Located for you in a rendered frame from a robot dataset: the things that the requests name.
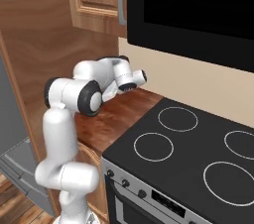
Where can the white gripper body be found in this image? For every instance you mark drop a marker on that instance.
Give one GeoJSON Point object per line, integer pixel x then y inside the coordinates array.
{"type": "Point", "coordinates": [109, 92]}

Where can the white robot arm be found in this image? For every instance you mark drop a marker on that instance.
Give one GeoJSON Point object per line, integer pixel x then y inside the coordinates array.
{"type": "Point", "coordinates": [58, 135]}

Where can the black stove knob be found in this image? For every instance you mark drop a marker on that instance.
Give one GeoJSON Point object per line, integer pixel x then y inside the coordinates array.
{"type": "Point", "coordinates": [125, 183]}
{"type": "Point", "coordinates": [142, 194]}
{"type": "Point", "coordinates": [110, 173]}

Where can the tall wooden side panel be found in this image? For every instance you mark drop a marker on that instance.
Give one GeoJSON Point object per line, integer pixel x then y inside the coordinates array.
{"type": "Point", "coordinates": [39, 36]}

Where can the black hob stove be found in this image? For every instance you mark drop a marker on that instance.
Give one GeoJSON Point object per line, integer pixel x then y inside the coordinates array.
{"type": "Point", "coordinates": [185, 155]}

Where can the wooden base cupboard door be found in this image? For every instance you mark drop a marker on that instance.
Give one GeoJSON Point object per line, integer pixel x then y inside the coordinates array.
{"type": "Point", "coordinates": [94, 198]}

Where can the black microwave oven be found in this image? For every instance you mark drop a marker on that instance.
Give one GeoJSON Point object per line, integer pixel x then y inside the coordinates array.
{"type": "Point", "coordinates": [191, 10]}

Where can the black oven door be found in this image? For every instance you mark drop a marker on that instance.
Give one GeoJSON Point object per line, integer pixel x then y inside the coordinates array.
{"type": "Point", "coordinates": [129, 209]}

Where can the wooden wall cupboard door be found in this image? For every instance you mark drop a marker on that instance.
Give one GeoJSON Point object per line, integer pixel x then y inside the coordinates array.
{"type": "Point", "coordinates": [96, 0]}

